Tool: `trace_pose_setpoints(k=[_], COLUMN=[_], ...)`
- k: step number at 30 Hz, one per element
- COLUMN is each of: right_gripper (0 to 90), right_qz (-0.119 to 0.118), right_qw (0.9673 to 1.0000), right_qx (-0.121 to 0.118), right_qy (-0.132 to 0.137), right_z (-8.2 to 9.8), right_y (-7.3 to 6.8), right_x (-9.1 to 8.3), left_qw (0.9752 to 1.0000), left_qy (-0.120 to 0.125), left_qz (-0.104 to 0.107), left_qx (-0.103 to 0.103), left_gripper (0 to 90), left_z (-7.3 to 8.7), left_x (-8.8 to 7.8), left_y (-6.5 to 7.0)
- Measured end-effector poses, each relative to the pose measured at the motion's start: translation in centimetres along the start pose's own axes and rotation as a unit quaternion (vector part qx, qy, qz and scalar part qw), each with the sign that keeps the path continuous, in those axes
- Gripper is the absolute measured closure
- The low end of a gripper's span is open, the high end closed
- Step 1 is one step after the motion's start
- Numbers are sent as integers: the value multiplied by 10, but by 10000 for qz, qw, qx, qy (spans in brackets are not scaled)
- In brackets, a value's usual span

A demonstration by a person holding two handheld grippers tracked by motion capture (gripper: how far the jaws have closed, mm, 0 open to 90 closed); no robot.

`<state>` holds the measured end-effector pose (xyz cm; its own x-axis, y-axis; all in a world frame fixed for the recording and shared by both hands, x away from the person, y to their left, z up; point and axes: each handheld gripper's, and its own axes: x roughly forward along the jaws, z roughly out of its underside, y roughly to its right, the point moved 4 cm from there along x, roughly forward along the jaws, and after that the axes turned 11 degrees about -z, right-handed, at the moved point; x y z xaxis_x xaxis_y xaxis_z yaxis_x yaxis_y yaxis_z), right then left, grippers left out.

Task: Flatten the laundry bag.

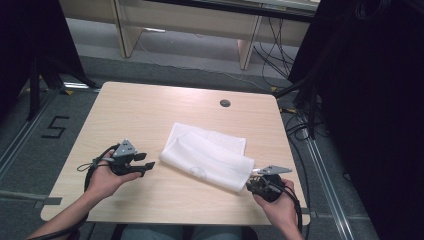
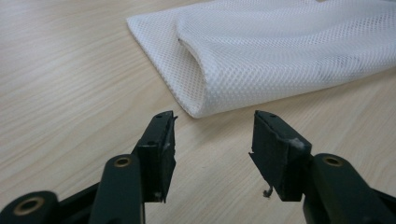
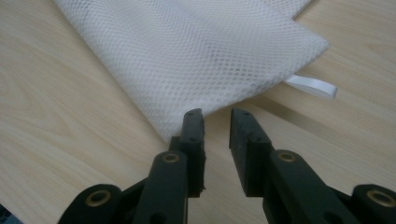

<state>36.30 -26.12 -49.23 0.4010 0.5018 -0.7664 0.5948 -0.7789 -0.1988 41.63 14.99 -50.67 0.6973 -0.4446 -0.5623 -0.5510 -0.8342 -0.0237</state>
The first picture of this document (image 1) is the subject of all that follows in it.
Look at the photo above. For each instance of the person's right hand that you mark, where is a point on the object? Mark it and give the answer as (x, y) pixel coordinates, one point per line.
(283, 210)

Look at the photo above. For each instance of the metal floor rail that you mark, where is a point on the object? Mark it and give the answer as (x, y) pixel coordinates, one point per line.
(328, 186)
(23, 133)

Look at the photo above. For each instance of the person's left hand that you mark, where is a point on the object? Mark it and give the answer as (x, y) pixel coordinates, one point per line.
(101, 181)

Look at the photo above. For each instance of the grey tape strip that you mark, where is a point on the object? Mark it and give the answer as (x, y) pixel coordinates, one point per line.
(40, 199)
(308, 213)

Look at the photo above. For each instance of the black curtain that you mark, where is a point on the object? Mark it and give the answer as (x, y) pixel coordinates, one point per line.
(373, 100)
(30, 40)

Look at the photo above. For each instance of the light wooden desk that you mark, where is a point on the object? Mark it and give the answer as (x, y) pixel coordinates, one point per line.
(186, 25)

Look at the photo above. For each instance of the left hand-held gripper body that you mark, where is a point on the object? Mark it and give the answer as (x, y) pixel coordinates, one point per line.
(124, 150)

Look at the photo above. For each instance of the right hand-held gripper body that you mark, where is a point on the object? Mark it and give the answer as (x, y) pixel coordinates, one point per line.
(271, 188)

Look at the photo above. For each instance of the black metal stand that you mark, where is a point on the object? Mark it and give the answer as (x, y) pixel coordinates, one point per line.
(312, 110)
(34, 86)

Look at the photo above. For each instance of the white cloth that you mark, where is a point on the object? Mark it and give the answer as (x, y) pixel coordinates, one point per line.
(206, 155)

